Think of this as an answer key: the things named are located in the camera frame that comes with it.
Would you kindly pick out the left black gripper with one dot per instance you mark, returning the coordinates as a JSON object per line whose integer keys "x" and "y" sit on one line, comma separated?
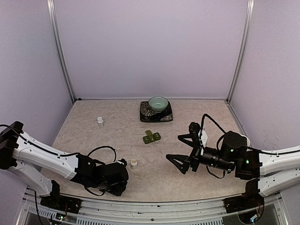
{"x": 118, "y": 191}

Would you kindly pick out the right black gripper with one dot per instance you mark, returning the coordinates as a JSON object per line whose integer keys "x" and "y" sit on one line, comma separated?
{"x": 194, "y": 157}

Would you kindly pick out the white pill bottle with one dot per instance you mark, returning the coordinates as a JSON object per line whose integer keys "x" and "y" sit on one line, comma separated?
{"x": 133, "y": 163}
{"x": 100, "y": 121}

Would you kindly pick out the green three-compartment pill box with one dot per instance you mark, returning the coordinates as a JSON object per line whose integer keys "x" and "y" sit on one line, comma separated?
{"x": 151, "y": 137}

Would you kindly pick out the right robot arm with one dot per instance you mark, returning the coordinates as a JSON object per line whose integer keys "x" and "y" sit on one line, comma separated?
{"x": 266, "y": 172}

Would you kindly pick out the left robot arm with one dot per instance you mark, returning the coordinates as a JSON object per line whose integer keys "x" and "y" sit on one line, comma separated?
{"x": 20, "y": 154}

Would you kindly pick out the black floral square plate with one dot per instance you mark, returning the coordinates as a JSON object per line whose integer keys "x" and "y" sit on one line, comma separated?
{"x": 148, "y": 115}

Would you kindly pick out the celadon green bowl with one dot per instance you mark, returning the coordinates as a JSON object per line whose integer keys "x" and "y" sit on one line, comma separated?
{"x": 158, "y": 103}

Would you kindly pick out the light blue mug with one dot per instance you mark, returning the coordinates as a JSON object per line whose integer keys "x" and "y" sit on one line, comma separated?
{"x": 248, "y": 141}

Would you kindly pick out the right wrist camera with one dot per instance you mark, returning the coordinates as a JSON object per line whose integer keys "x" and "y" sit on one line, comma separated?
{"x": 198, "y": 135}

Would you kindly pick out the front aluminium rail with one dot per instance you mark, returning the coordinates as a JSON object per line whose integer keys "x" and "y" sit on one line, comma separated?
{"x": 109, "y": 212}

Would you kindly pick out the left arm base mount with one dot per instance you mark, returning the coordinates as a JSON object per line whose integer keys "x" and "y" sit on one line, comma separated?
{"x": 55, "y": 200}

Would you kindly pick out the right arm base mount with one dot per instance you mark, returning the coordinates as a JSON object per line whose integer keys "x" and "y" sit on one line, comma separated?
{"x": 247, "y": 200}

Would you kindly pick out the right aluminium frame post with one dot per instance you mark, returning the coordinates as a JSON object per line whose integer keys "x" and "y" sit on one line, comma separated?
{"x": 242, "y": 50}

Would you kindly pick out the aluminium frame post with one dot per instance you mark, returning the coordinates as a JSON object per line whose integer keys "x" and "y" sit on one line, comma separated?
{"x": 242, "y": 50}
{"x": 59, "y": 49}

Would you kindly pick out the left aluminium frame post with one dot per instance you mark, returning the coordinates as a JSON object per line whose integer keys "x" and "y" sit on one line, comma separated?
{"x": 59, "y": 49}

